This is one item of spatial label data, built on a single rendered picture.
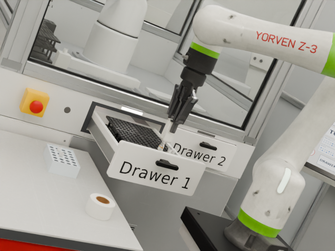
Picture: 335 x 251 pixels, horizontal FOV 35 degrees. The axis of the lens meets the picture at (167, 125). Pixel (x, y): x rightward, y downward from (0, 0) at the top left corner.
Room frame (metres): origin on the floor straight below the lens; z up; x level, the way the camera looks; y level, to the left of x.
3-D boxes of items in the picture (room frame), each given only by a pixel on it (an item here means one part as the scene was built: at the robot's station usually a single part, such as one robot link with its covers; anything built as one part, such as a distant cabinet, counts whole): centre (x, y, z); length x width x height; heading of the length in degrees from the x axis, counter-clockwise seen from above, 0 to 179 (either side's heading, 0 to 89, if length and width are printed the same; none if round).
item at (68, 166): (1.46, 0.24, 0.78); 0.12 x 0.08 x 0.04; 27
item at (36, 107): (1.54, 0.39, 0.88); 0.04 x 0.03 x 0.04; 119
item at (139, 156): (1.46, -0.03, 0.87); 0.29 x 0.02 x 0.11; 119
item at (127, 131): (1.64, 0.07, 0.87); 0.22 x 0.18 x 0.06; 29
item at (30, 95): (1.57, 0.41, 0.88); 0.07 x 0.05 x 0.07; 119
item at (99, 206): (1.26, 0.07, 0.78); 0.07 x 0.07 x 0.04
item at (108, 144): (1.65, 0.07, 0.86); 0.40 x 0.26 x 0.06; 29
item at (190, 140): (1.90, -0.15, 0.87); 0.29 x 0.02 x 0.11; 119
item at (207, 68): (1.57, -0.01, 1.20); 0.12 x 0.09 x 0.06; 119
